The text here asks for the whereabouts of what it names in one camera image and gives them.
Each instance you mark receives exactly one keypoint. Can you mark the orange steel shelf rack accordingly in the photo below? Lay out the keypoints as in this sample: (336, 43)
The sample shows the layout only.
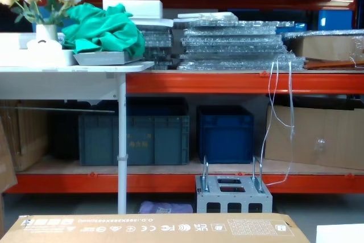
(216, 82)

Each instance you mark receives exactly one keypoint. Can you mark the blue plastic crate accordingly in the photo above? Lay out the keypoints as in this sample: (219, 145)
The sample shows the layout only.
(226, 136)

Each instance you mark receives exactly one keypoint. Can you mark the grey-green plastic crate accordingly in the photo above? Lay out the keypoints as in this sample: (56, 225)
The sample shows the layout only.
(133, 140)

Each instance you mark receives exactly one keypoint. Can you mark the small stack of bubble-wrapped panels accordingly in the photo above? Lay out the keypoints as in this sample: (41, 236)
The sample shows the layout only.
(157, 41)

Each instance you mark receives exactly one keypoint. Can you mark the tall stack of bubble-wrapped panels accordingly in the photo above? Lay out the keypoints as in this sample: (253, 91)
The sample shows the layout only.
(233, 43)

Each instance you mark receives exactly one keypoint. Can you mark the grey shallow tray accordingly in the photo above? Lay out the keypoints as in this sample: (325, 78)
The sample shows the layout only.
(99, 58)

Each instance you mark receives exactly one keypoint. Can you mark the purple cloth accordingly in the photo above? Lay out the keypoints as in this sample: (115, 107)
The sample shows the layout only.
(165, 207)

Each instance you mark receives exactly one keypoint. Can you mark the green cloth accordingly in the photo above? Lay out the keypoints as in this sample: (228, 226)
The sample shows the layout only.
(105, 32)

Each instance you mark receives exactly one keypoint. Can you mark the white foam block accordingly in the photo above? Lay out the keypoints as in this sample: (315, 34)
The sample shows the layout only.
(142, 6)

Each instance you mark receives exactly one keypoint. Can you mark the white folding table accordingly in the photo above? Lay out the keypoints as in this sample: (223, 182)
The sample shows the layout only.
(71, 80)

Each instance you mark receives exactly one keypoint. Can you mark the long printed cardboard box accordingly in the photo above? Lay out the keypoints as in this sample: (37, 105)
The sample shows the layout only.
(159, 228)

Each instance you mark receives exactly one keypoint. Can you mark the large plain cardboard box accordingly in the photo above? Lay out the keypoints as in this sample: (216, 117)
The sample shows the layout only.
(315, 137)

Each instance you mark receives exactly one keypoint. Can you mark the roll of white tape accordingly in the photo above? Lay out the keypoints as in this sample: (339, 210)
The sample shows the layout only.
(44, 45)

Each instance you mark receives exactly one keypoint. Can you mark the white flower vase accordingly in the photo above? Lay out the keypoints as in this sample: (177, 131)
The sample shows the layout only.
(47, 32)

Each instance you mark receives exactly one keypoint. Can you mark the cardboard box under bubble wrap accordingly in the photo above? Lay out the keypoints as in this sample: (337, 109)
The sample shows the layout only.
(324, 45)

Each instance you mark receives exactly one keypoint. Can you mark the brown wooden bar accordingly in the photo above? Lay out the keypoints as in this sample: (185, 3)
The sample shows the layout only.
(332, 63)

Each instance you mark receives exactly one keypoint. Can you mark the white plastic tub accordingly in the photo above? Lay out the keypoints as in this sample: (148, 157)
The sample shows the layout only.
(31, 56)

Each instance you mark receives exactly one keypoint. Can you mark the folded cardboard sheets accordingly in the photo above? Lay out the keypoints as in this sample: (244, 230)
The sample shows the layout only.
(20, 135)

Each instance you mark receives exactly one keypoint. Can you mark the blue panel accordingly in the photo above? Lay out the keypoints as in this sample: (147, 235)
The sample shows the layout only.
(335, 15)

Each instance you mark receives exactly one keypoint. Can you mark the white flat box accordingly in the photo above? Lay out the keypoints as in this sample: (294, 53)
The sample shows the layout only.
(341, 234)

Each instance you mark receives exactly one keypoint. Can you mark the grey metal frame box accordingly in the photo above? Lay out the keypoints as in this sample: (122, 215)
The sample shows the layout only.
(233, 197)

